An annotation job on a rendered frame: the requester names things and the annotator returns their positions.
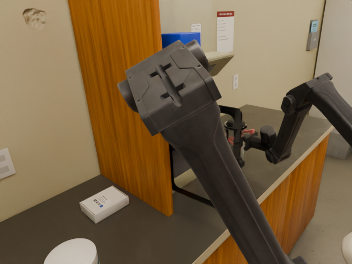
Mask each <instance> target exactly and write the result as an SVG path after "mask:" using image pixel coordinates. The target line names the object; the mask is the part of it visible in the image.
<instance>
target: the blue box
mask: <svg viewBox="0 0 352 264"><path fill-rule="evenodd" d="M161 39H162V48H165V47H167V46H168V45H170V44H172V43H174V42H176V41H177V40H180V41H181V42H182V43H183V44H184V45H185V44H187V43H189V42H190V41H192V40H194V39H195V40H197V42H198V43H199V45H200V46H201V33H200V32H173V33H167V34H161Z"/></svg>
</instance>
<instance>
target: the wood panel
mask: <svg viewBox="0 0 352 264"><path fill-rule="evenodd" d="M68 4H69V10H70V15H71V20H72V26H73V31H74V36H75V42H76V47H77V51H78V56H79V62H80V67H81V73H82V78H83V83H84V89H85V94H86V100H87V105H88V109H89V114H90V120H91V125H92V131H93V136H94V141H95V146H96V152H97V157H98V163H99V167H100V172H101V175H103V176H105V177H106V178H108V179H109V180H111V181H113V182H114V183H116V184H117V185H119V186H121V187H122V188H123V189H125V190H127V191H128V192H130V193H131V194H133V195H134V196H136V197H138V198H139V199H141V200H142V201H144V202H146V203H147V204H149V205H150V206H152V207H154V208H155V209H157V210H158V211H160V212H161V213H163V214H164V215H166V216H167V217H169V216H170V215H172V214H173V198H172V183H171V168H170V153H169V143H168V142H167V141H165V140H164V138H163V137H162V135H161V133H160V132H159V133H158V134H156V135H154V136H152V135H151V134H150V132H149V130H148V129H147V127H146V126H145V124H144V123H143V121H142V120H141V118H140V115H139V113H137V112H134V111H133V110H132V109H131V108H130V107H128V104H127V103H126V101H125V100H124V98H123V96H122V95H121V93H120V91H119V88H118V87H117V84H118V83H120V82H121V81H123V80H125V79H127V77H126V73H125V71H126V70H127V69H129V68H131V67H133V66H134V65H136V64H138V63H139V62H141V61H143V60H144V59H146V58H148V57H150V56H151V55H153V54H155V53H156V52H158V51H160V50H162V39H161V24H160V9H159V0H68Z"/></svg>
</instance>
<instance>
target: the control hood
mask: <svg viewBox="0 0 352 264"><path fill-rule="evenodd" d="M234 55H235V53H234V52H215V51H211V52H206V53H205V56H206V58H207V59H208V63H209V65H214V64H216V65H215V67H214V68H212V70H211V71H210V72H209V74H210V75H211V76H216V75H217V74H218V73H219V72H220V71H221V70H222V68H223V67H224V66H225V65H226V64H227V63H228V62H229V61H230V60H231V59H232V58H233V56H234Z"/></svg>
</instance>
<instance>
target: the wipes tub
mask: <svg viewBox="0 0 352 264"><path fill-rule="evenodd" d="M44 264H100V262H99V259H98V254H97V251H96V247H95V245H94V243H93V242H92V241H90V240H88V239H84V238H76V239H71V240H68V241H65V242H63V243H61V244H60V245H58V246H57V247H56V248H54V249H53V250H52V251H51V252H50V253H49V255H48V256H47V257H46V259H45V262H44Z"/></svg>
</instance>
